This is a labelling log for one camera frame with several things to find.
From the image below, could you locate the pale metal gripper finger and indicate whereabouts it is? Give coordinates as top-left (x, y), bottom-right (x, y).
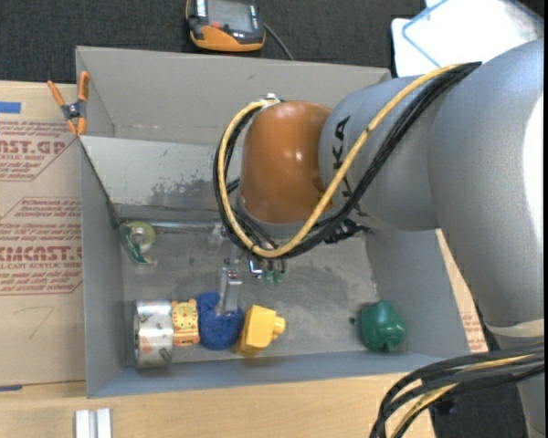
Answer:
top-left (216, 266), bottom-right (245, 315)
top-left (207, 224), bottom-right (227, 253)

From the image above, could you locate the blue fuzzy ball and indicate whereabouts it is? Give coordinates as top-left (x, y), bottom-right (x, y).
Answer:
top-left (195, 291), bottom-right (246, 351)

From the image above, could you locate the yellow toy block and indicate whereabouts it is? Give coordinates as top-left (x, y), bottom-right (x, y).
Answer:
top-left (234, 304), bottom-right (287, 358)

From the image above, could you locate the orange yellow toy clock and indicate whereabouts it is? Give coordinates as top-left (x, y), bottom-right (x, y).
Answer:
top-left (170, 298), bottom-right (201, 348)

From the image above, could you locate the grey metal bin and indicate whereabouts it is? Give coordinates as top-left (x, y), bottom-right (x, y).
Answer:
top-left (75, 46), bottom-right (474, 400)

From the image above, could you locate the green toy bell pepper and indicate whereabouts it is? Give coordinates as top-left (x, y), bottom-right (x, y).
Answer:
top-left (356, 299), bottom-right (407, 353)

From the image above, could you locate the brown cardboard board red print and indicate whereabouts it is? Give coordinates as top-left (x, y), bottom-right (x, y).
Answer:
top-left (0, 78), bottom-right (490, 394)

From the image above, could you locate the black cylinder on white bracket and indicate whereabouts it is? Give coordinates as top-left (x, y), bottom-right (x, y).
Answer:
top-left (326, 219), bottom-right (375, 245)

